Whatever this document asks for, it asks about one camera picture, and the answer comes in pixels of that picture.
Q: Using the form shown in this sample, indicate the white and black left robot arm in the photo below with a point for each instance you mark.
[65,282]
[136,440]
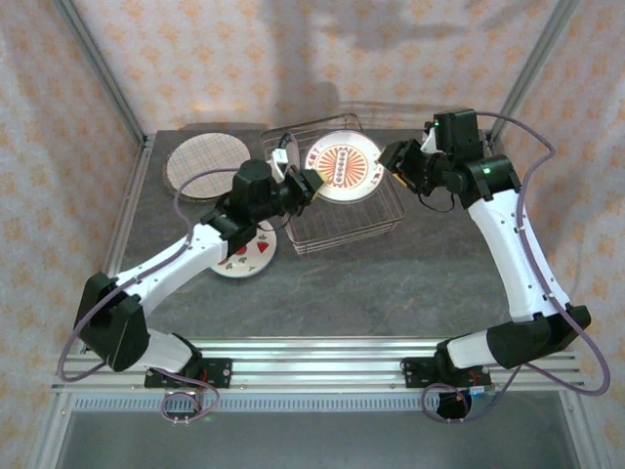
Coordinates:
[171,264]

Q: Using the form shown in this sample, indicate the aluminium frame post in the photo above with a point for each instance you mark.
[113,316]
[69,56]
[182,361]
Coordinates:
[97,68]
[537,63]

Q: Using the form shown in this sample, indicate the small circuit board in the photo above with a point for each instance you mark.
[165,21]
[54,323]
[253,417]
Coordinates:
[483,389]

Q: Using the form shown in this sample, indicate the aluminium mounting rail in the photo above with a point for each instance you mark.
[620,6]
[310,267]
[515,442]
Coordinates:
[317,366]

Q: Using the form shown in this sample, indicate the grey metal panel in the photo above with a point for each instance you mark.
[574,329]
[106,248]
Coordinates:
[317,439]

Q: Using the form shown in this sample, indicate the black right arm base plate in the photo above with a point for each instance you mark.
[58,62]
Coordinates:
[415,371]

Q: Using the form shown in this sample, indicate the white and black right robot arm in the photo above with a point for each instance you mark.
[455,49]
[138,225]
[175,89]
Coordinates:
[517,254]

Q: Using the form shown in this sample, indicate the aluminium table side rail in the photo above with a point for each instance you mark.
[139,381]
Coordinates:
[488,139]
[132,195]

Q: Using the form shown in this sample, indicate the white fruit print plate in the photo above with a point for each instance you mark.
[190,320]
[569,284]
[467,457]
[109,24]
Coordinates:
[259,249]

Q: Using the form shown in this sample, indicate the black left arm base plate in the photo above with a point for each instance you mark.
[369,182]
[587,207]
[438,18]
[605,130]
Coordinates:
[220,371]

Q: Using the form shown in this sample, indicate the white plaid line plate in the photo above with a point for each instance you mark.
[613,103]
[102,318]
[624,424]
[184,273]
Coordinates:
[205,151]

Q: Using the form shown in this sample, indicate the orange patterned fabric backdrop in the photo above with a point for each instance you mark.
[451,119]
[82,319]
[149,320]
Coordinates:
[195,58]

